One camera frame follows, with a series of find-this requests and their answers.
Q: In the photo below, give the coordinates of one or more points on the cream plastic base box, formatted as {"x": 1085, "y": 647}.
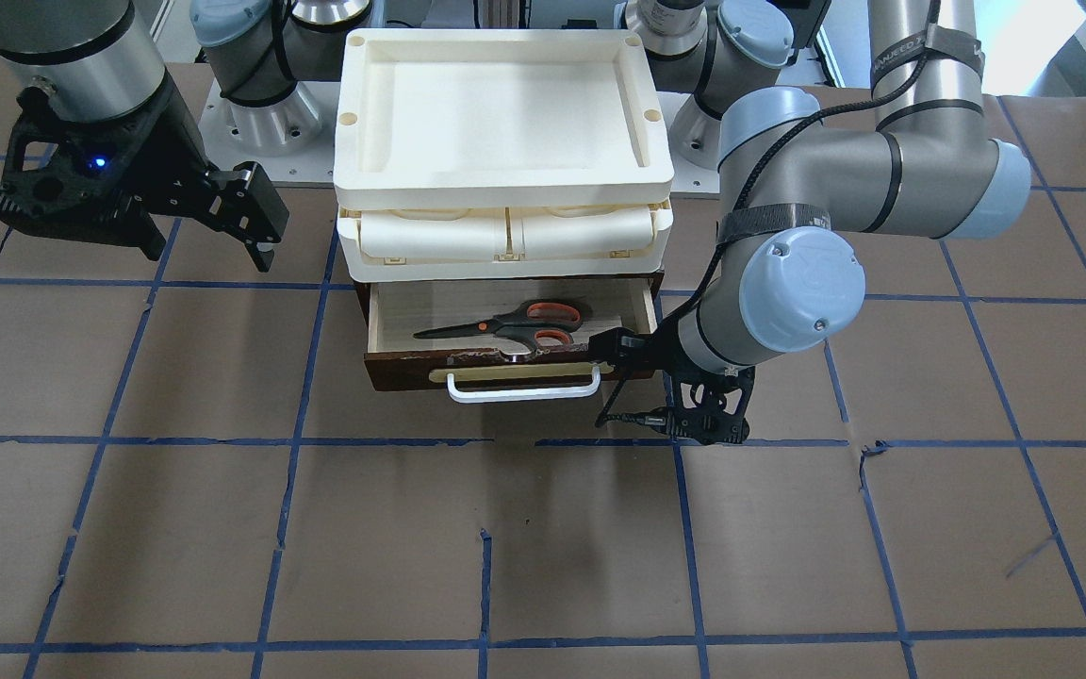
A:
{"x": 413, "y": 245}

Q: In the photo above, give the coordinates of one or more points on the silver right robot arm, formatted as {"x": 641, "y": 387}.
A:
{"x": 103, "y": 63}

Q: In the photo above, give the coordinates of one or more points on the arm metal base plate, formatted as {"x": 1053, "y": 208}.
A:
{"x": 294, "y": 140}
{"x": 693, "y": 145}

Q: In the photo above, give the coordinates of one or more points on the orange grey scissors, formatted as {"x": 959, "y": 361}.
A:
{"x": 532, "y": 321}

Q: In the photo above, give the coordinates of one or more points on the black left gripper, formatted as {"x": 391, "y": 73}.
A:
{"x": 664, "y": 353}

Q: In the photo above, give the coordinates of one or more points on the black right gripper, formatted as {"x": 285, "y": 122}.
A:
{"x": 158, "y": 156}

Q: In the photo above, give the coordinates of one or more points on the cream plastic tray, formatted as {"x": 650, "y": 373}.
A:
{"x": 480, "y": 119}

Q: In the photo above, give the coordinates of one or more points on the wooden drawer with white handle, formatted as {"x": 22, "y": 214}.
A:
{"x": 497, "y": 340}

